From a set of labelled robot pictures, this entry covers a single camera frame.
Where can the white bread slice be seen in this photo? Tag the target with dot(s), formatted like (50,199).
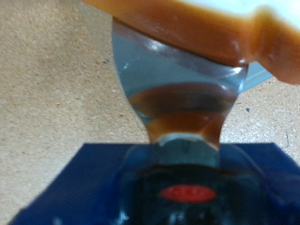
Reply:
(193,31)

